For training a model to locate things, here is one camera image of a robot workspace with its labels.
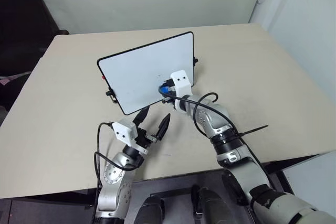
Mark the whiteboard with black frame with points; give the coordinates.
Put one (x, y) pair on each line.
(141, 77)

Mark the blue eraser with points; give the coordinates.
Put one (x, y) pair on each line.
(164, 89)

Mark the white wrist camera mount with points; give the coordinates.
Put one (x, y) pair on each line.
(181, 82)
(124, 132)

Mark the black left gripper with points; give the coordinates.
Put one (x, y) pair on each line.
(143, 138)

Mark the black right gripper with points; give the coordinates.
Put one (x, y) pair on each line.
(173, 93)

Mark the black whiteboard stand clamp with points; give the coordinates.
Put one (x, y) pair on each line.
(195, 61)
(112, 95)

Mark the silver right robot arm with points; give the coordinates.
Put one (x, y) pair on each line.
(210, 121)

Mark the pink object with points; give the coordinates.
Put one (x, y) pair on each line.
(3, 81)

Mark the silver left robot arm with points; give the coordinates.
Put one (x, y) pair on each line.
(115, 176)

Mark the dark rounded shape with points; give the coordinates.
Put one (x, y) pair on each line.
(212, 205)
(151, 211)

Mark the black zip tie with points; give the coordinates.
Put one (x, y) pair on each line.
(254, 130)

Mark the black chair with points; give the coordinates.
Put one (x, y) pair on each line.
(23, 32)

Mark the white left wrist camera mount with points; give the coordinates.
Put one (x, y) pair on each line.
(124, 132)

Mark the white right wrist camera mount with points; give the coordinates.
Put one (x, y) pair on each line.
(181, 82)

